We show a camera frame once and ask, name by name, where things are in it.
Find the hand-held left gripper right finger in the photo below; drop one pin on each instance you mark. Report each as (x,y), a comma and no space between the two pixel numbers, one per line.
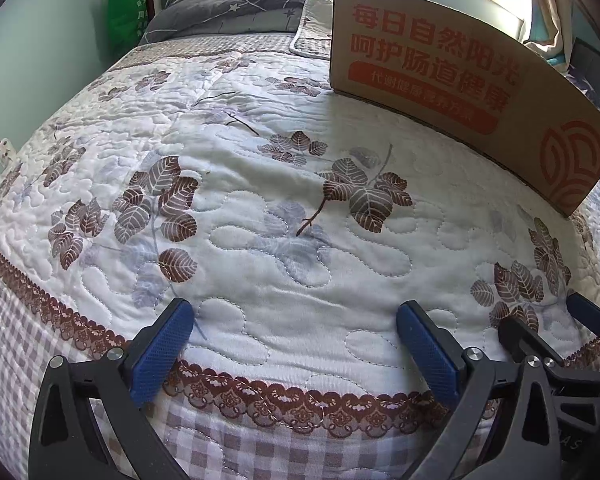
(427,350)

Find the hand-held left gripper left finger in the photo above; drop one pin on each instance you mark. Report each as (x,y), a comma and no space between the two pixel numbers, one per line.
(162,350)

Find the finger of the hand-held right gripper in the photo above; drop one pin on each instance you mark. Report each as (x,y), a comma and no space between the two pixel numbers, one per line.
(525,340)
(592,315)

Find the brown cardboard box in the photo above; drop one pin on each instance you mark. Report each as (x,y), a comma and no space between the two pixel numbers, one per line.
(430,60)

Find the floral quilted bed cover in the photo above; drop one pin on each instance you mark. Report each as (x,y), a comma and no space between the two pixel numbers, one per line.
(260,240)

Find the grey padded headboard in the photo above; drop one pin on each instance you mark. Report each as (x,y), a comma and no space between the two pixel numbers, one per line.
(587,60)

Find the beige striped curtain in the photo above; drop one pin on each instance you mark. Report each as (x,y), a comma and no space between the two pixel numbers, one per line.
(550,10)

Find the green shopping bag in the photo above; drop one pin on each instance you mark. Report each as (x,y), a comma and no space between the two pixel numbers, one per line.
(125,15)

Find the folded floral quilt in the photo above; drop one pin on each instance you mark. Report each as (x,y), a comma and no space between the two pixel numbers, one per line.
(312,25)

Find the grey star-print pillow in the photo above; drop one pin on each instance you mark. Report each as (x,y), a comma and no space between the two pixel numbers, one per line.
(230,2)

